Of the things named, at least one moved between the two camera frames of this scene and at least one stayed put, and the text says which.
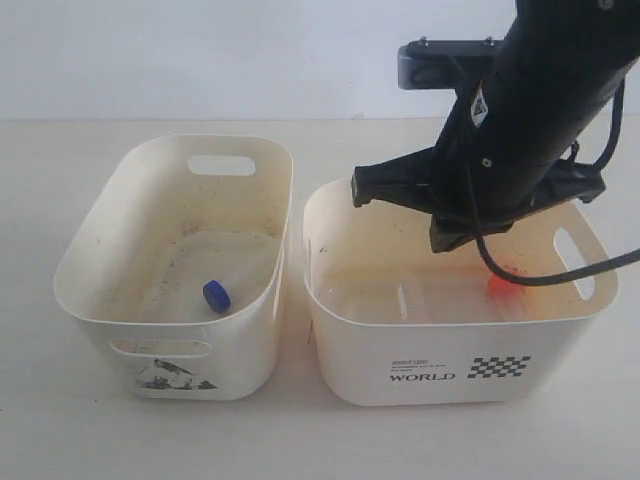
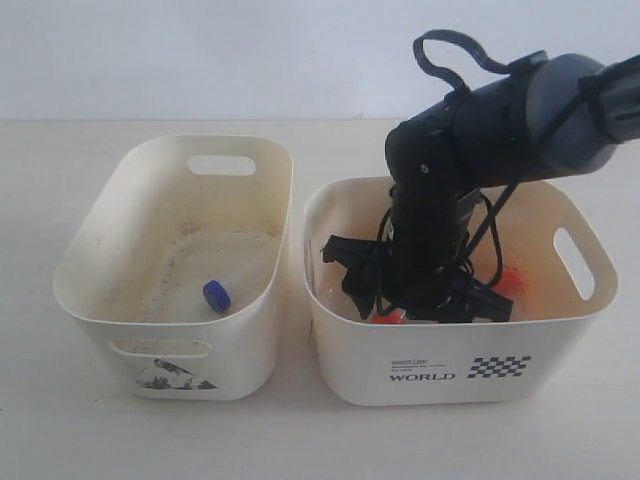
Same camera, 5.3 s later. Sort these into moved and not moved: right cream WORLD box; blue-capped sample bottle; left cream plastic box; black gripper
Moved: black gripper
Not moved: blue-capped sample bottle; right cream WORLD box; left cream plastic box
